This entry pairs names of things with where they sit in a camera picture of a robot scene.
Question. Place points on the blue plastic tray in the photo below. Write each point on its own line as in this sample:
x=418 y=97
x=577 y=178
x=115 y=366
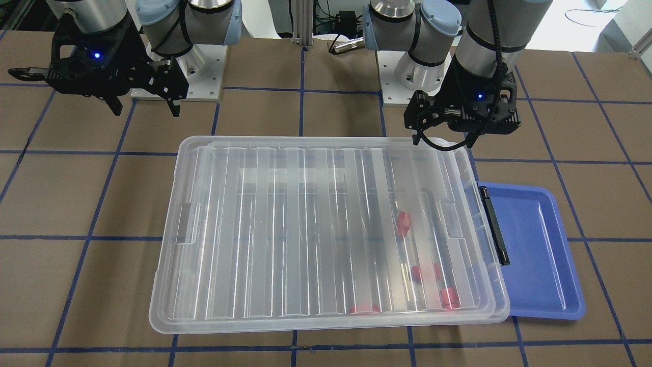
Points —
x=541 y=278

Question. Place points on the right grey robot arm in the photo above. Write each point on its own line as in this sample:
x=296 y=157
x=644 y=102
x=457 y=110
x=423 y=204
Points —
x=169 y=29

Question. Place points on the red block pair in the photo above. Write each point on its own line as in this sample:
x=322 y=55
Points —
x=451 y=306
x=448 y=295

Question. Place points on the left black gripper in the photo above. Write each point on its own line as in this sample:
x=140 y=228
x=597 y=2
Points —
x=455 y=84

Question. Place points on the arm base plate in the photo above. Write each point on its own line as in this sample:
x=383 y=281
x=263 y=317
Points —
x=204 y=68
x=392 y=86

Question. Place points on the clear plastic storage box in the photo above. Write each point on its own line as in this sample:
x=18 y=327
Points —
x=471 y=232

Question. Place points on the red block lower pair front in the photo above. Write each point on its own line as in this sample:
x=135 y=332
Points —
x=451 y=306

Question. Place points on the clear plastic box lid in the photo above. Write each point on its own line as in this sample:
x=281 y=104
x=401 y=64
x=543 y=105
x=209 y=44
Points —
x=287 y=233

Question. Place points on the red block lower pair back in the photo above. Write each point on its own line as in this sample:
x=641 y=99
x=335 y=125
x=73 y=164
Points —
x=448 y=295

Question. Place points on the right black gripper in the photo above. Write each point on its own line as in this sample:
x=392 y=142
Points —
x=126 y=57

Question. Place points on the black box latch handle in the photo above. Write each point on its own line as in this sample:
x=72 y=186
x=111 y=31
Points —
x=497 y=236

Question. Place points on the aluminium frame post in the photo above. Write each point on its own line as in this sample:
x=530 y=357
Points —
x=302 y=21

